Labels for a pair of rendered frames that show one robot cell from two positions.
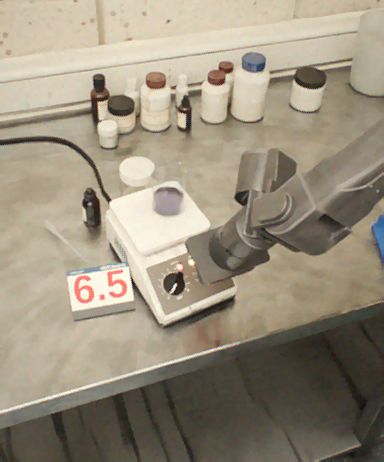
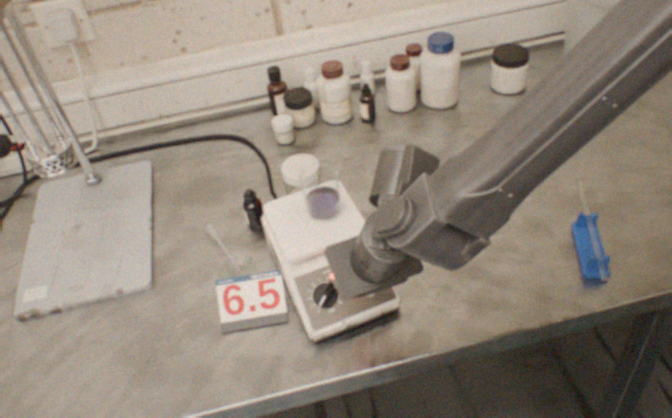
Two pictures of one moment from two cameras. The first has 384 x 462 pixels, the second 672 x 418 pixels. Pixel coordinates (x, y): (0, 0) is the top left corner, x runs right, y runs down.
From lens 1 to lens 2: 0.16 m
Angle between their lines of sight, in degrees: 11
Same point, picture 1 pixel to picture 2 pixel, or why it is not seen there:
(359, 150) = (486, 146)
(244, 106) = (433, 92)
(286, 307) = (457, 322)
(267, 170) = (402, 170)
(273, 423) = not seen: outside the picture
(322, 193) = (443, 199)
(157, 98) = (333, 88)
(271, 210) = (389, 219)
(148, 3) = not seen: outside the picture
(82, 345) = (226, 361)
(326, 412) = not seen: outside the picture
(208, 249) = (349, 259)
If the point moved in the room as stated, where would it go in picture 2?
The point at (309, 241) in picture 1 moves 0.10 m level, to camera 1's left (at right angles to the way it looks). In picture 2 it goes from (437, 255) to (328, 249)
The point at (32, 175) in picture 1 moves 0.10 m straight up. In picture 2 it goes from (203, 176) to (187, 130)
